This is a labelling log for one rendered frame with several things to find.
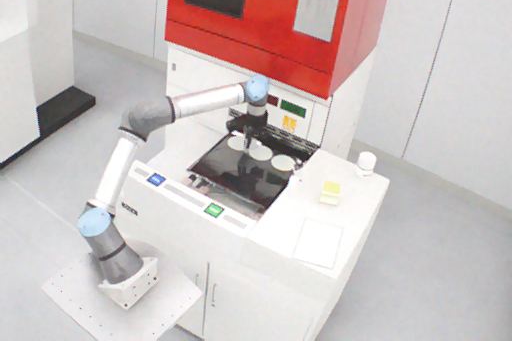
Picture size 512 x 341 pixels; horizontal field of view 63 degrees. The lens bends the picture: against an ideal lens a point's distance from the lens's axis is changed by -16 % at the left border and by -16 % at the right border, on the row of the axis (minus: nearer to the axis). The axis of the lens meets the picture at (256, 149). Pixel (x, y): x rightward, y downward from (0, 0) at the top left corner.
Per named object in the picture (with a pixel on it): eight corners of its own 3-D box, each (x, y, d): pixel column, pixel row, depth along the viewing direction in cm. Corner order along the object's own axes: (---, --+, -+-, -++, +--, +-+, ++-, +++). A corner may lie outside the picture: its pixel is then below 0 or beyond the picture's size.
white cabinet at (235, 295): (190, 236, 286) (196, 123, 237) (335, 307, 255) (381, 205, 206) (126, 302, 239) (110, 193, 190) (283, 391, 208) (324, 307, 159)
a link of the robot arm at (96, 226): (99, 261, 141) (76, 225, 138) (93, 253, 153) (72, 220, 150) (128, 242, 146) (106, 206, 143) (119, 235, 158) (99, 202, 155)
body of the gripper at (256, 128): (265, 140, 203) (269, 116, 195) (245, 141, 200) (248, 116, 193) (261, 129, 208) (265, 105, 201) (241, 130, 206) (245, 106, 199)
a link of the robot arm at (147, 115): (133, 100, 149) (264, 70, 172) (126, 103, 159) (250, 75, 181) (141, 135, 150) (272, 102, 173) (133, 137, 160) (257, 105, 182)
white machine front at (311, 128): (168, 106, 245) (172, 36, 221) (314, 171, 219) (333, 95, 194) (164, 109, 242) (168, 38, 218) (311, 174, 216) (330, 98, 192)
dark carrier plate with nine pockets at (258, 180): (234, 131, 222) (234, 130, 221) (302, 162, 210) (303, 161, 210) (190, 171, 196) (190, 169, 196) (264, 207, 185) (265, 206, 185)
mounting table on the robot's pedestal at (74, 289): (133, 380, 137) (129, 365, 129) (47, 307, 154) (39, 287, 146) (210, 303, 169) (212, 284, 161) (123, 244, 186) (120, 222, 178)
